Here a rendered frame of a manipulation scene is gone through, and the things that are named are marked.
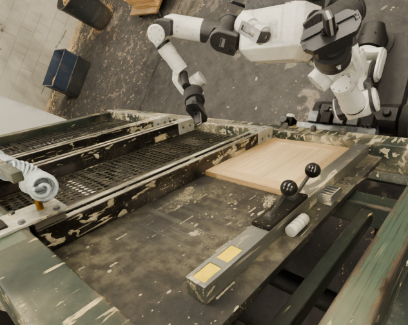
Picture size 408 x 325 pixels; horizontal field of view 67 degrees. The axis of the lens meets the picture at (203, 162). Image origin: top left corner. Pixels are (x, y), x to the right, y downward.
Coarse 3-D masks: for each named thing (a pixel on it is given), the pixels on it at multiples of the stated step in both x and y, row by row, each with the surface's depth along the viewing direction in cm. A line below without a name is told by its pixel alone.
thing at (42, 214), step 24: (240, 144) 129; (24, 168) 74; (168, 168) 106; (192, 168) 110; (120, 192) 90; (144, 192) 96; (168, 192) 103; (24, 216) 73; (48, 216) 73; (72, 216) 79; (96, 216) 85; (120, 216) 90; (48, 240) 76; (72, 240) 81
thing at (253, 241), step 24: (360, 144) 120; (336, 168) 100; (312, 192) 86; (288, 216) 76; (240, 240) 68; (264, 240) 69; (216, 264) 61; (240, 264) 63; (192, 288) 58; (216, 288) 58
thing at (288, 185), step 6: (288, 180) 67; (282, 186) 67; (288, 186) 66; (294, 186) 66; (282, 192) 67; (288, 192) 66; (294, 192) 66; (282, 198) 69; (276, 204) 71; (276, 210) 72; (264, 216) 73; (270, 216) 73
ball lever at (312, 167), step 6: (312, 162) 75; (306, 168) 75; (312, 168) 74; (318, 168) 74; (306, 174) 75; (312, 174) 74; (318, 174) 74; (306, 180) 77; (300, 186) 79; (288, 198) 82; (294, 198) 81
